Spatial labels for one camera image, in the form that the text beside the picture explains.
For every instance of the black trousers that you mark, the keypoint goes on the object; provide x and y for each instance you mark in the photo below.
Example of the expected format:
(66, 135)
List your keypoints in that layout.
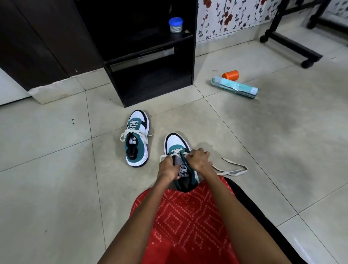
(262, 220)

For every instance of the dark brown wooden wardrobe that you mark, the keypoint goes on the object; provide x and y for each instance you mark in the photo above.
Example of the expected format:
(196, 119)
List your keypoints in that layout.
(40, 40)

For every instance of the teal wrapped bottle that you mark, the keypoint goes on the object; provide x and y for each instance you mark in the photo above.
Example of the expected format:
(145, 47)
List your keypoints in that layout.
(235, 87)

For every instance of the person's left fingers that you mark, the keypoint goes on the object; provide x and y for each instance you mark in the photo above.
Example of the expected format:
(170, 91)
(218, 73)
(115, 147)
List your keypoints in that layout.
(168, 161)

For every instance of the person's left forearm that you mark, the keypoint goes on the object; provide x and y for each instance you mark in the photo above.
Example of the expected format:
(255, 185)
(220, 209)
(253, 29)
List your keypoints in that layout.
(141, 223)

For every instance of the white shoelace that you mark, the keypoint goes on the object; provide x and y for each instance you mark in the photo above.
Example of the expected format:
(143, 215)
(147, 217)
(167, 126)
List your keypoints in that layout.
(176, 151)
(136, 132)

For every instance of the black open shelf cabinet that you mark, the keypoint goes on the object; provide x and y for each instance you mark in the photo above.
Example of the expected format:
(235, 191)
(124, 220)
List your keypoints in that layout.
(152, 81)

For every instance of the red patterned garment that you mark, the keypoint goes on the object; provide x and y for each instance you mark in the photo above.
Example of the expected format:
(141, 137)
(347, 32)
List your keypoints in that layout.
(187, 217)

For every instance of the white green sneaker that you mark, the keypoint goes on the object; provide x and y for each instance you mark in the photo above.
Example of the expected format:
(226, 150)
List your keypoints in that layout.
(174, 141)
(137, 152)

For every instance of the person's right fingers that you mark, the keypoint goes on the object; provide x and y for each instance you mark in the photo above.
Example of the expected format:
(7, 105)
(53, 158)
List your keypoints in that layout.
(197, 153)

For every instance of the person's left hand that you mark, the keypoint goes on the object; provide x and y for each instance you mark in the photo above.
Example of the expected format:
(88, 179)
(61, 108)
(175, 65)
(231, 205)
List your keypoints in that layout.
(167, 171)

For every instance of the orange plastic cup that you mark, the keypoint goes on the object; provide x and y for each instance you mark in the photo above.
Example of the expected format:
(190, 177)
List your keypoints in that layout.
(230, 75)

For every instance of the person's right forearm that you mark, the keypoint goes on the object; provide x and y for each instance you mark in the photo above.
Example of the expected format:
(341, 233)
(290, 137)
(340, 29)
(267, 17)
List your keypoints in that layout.
(233, 217)

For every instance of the person's right hand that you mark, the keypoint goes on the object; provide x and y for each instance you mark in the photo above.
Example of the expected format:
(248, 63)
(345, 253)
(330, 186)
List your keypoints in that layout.
(201, 163)

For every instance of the black wheeled stand frame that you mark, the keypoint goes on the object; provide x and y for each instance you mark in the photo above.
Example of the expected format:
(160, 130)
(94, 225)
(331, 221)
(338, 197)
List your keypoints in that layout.
(312, 23)
(288, 43)

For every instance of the blue lid plastic jar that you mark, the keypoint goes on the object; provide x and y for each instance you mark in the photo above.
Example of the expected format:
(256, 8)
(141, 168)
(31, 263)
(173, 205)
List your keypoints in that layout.
(175, 25)

